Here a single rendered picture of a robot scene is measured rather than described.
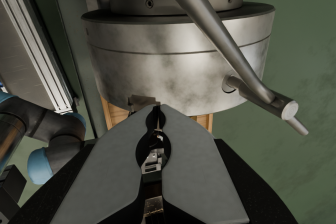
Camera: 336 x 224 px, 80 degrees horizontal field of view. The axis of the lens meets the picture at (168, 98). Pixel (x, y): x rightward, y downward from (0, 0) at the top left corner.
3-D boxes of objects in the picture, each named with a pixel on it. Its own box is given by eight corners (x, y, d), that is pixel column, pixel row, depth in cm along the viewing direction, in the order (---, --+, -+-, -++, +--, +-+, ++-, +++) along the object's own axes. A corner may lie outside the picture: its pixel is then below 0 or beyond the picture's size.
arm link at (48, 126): (52, 99, 53) (40, 123, 43) (92, 117, 58) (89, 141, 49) (39, 121, 55) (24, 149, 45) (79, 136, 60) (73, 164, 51)
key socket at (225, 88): (231, 70, 30) (245, 76, 27) (217, 88, 30) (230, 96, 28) (218, 58, 28) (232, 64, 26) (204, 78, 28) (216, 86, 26)
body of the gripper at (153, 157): (157, 148, 54) (111, 157, 52) (155, 122, 50) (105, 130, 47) (164, 170, 48) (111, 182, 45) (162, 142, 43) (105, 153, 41)
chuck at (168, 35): (74, 9, 42) (95, 34, 17) (201, -1, 54) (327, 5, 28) (78, 26, 44) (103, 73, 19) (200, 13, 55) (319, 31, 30)
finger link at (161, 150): (177, 137, 49) (141, 143, 47) (177, 131, 48) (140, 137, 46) (183, 150, 45) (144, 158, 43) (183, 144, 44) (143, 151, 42)
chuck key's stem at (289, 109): (226, 71, 29) (302, 106, 20) (217, 83, 30) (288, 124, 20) (218, 63, 28) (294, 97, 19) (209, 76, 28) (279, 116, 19)
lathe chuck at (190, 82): (78, 26, 44) (103, 73, 19) (200, 13, 55) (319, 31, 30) (88, 66, 48) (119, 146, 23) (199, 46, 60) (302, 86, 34)
